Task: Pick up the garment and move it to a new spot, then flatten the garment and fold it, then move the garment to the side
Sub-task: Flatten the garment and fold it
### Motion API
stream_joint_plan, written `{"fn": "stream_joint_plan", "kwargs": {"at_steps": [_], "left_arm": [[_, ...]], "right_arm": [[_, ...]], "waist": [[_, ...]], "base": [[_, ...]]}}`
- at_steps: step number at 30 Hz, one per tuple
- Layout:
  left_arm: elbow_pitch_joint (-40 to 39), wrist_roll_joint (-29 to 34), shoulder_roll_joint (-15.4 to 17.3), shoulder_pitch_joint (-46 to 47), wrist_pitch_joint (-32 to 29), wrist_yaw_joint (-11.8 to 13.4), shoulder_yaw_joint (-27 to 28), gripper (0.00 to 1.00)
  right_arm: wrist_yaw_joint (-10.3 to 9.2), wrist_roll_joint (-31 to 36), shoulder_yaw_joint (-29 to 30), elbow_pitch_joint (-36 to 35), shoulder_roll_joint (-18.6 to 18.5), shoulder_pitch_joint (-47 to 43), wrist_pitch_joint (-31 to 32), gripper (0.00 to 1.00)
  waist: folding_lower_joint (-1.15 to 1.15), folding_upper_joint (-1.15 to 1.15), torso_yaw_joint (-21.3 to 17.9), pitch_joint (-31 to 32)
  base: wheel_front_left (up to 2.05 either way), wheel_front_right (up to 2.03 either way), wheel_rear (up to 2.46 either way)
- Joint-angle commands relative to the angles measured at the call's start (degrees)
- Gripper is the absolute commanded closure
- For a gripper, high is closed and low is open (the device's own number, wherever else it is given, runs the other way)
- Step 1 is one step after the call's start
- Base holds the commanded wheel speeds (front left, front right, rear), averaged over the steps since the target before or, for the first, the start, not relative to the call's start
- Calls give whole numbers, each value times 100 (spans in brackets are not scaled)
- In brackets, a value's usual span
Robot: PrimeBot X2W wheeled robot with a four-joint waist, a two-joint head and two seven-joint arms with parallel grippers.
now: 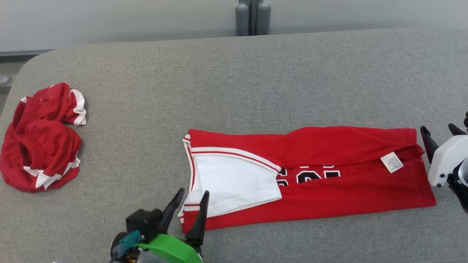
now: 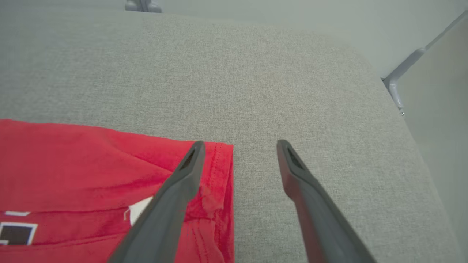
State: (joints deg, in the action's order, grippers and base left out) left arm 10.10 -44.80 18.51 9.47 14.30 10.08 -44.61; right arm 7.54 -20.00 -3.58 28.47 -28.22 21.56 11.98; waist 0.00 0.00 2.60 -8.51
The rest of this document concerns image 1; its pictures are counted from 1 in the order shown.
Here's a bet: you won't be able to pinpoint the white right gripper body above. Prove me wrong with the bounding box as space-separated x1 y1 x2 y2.
428 134 468 187

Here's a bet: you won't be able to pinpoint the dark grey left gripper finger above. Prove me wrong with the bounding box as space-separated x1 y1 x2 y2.
185 190 210 246
159 188 185 235

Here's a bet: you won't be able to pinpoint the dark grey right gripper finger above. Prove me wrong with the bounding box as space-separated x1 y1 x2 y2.
420 126 439 163
449 123 468 137

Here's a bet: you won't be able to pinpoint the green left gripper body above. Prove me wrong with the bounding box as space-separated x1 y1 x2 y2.
137 234 204 263

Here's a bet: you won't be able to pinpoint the red white basketball jersey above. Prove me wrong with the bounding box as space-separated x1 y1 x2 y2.
178 125 437 234

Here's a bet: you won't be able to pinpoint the red white striped shorts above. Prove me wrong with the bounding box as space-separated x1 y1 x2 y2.
0 82 87 193

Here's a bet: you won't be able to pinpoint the teal left cable connector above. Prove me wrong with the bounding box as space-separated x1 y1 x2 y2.
111 230 143 260

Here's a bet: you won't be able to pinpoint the grey partition post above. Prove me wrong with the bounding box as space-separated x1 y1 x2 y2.
235 0 272 36

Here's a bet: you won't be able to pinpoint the dark grey wall rail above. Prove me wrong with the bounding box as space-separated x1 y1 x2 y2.
0 49 57 66

